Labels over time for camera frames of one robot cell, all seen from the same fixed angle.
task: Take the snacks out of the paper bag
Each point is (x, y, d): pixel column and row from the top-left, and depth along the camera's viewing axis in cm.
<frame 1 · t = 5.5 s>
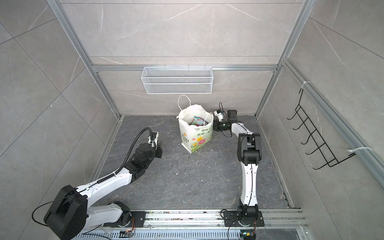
left hand: (158, 138, 84), fingers open
right hand: (207, 125, 103), fingers closed
white floral paper bag: (193, 137, 89), point 16 cm above the table
teal mint candy packet: (198, 121, 98), point 16 cm above the table

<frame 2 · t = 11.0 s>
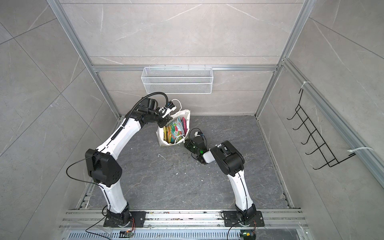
left hand: (170, 113, 86), fingers closed
right hand: (183, 140, 103), fingers open
teal mint candy packet: (177, 129, 95), point 15 cm above the table
yellow green snack packet: (167, 133, 94), point 14 cm above the table
magenta snack packet: (184, 125, 97), point 15 cm above the table
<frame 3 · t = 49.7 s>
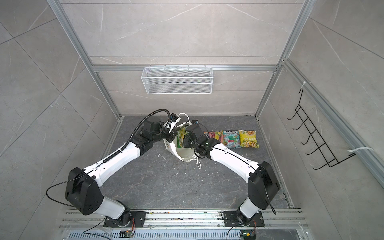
left hand: (178, 124, 80), fingers closed
right hand: (184, 138, 83), fingers closed
white floral paper bag: (185, 154, 91), point 8 cm above the table
teal mint candy packet: (231, 138, 105), point 3 cm above the table
yellow green snack packet: (248, 139, 103), point 4 cm above the table
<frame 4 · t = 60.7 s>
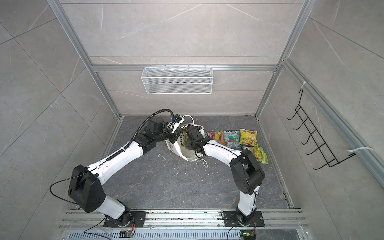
left hand: (182, 125, 80), fingers closed
right hand: (189, 142, 93), fingers closed
green spring tea candy packet: (259, 150, 101), on the table
